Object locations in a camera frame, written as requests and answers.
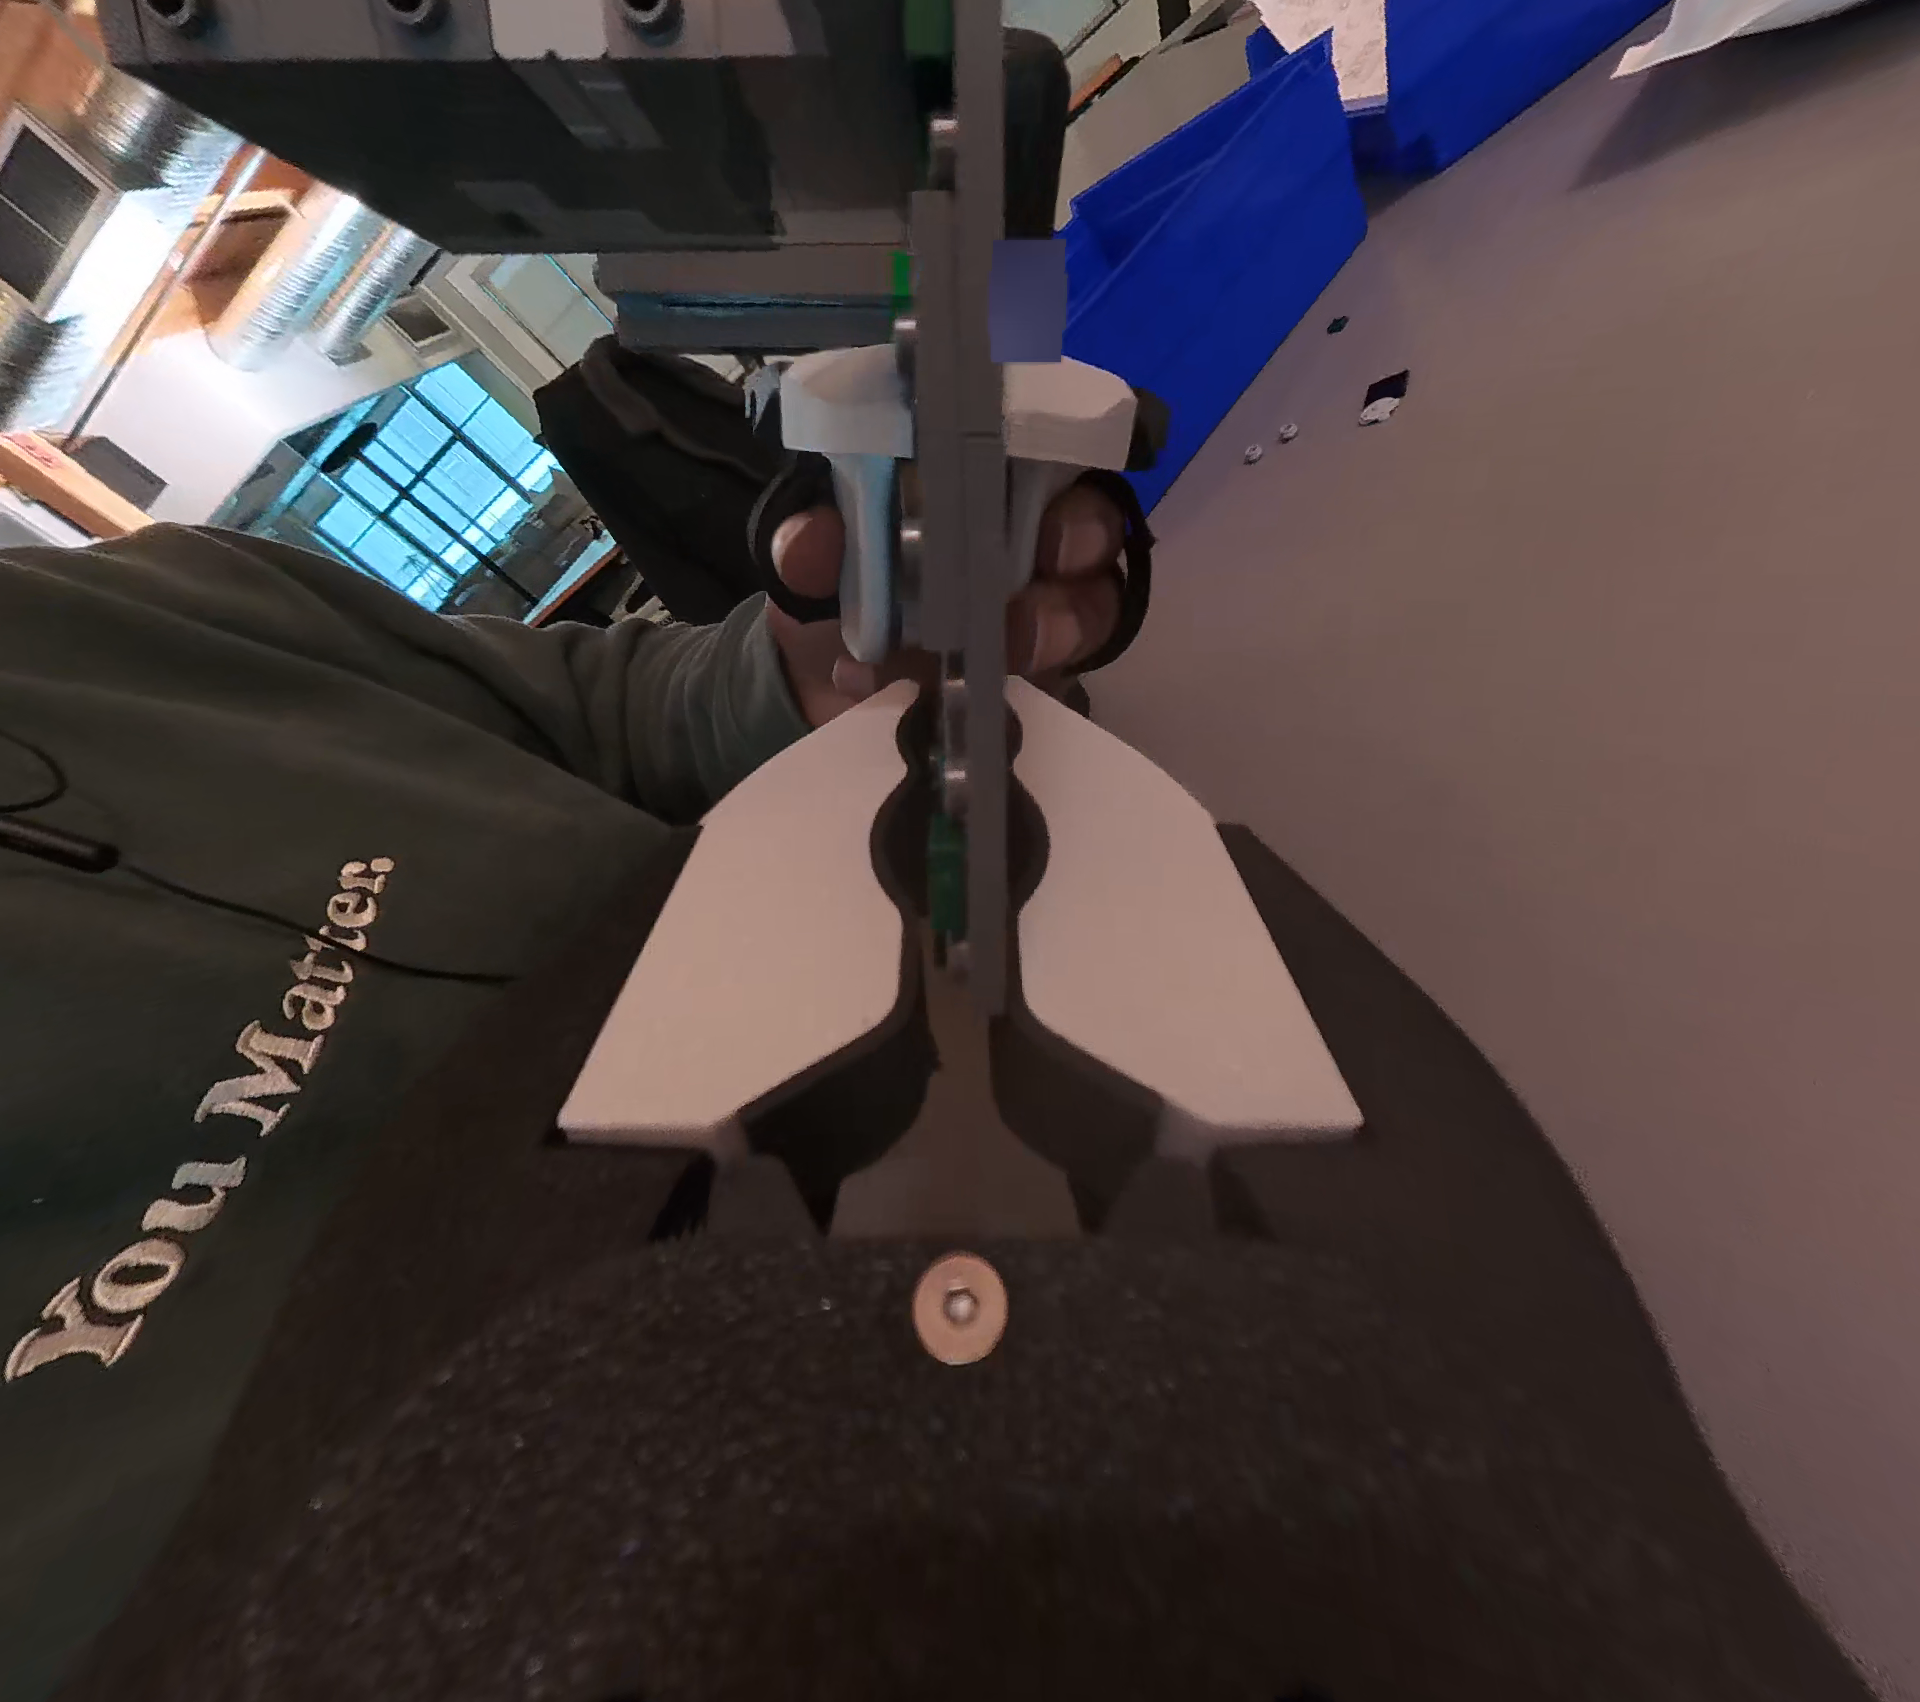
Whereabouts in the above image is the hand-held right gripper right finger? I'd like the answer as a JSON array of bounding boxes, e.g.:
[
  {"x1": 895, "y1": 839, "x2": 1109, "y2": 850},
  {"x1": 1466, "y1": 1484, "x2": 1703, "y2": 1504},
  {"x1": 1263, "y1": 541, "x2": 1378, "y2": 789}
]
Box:
[{"x1": 982, "y1": 677, "x2": 1367, "y2": 1201}]

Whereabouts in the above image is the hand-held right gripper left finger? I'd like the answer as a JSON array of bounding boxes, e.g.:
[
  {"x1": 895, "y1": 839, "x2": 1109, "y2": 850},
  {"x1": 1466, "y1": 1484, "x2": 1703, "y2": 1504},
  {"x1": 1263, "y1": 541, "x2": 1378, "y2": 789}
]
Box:
[{"x1": 555, "y1": 677, "x2": 942, "y2": 1201}]

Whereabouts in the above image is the grey brick building model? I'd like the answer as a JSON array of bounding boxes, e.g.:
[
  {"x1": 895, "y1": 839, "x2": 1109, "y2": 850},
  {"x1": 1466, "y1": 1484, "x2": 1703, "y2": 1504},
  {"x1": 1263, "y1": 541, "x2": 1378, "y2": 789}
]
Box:
[{"x1": 51, "y1": 0, "x2": 1016, "y2": 1020}]

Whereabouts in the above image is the person's left forearm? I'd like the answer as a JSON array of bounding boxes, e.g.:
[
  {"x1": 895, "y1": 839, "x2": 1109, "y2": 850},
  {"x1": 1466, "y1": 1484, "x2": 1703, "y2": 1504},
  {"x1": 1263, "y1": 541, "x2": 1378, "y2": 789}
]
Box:
[{"x1": 509, "y1": 599, "x2": 819, "y2": 834}]

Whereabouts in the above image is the grey desk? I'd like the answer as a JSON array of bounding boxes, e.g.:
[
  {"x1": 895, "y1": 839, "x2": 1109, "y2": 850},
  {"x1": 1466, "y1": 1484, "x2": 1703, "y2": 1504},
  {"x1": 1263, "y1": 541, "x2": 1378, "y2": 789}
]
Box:
[
  {"x1": 1101, "y1": 0, "x2": 1275, "y2": 180},
  {"x1": 831, "y1": 0, "x2": 1920, "y2": 1702}
]

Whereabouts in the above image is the person's left hand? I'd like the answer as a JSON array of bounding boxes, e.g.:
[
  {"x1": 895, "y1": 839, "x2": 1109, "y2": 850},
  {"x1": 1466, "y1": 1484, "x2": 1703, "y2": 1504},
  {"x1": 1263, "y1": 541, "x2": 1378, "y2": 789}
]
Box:
[{"x1": 762, "y1": 474, "x2": 1155, "y2": 731}]

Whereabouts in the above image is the person in green hoodie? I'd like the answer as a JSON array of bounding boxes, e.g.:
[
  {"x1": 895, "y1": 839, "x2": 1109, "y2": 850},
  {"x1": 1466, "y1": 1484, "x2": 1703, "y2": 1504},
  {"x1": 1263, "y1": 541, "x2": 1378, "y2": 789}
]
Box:
[{"x1": 0, "y1": 521, "x2": 708, "y2": 1586}]

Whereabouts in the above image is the large grid window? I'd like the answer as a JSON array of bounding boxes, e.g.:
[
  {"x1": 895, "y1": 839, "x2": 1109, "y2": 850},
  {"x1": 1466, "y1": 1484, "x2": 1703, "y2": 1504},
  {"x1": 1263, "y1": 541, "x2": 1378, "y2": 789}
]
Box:
[{"x1": 276, "y1": 356, "x2": 622, "y2": 625}]

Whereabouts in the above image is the black earphone cable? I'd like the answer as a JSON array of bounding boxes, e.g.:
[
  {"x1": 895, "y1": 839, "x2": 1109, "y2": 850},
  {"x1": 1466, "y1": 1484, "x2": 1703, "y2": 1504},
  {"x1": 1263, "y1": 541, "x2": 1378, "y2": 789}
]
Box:
[{"x1": 0, "y1": 735, "x2": 515, "y2": 986}]

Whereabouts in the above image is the silver ceiling duct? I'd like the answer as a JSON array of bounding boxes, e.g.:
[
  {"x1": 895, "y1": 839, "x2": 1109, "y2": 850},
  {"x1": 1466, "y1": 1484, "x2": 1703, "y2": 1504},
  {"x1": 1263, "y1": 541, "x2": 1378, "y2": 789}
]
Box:
[{"x1": 207, "y1": 186, "x2": 445, "y2": 371}]

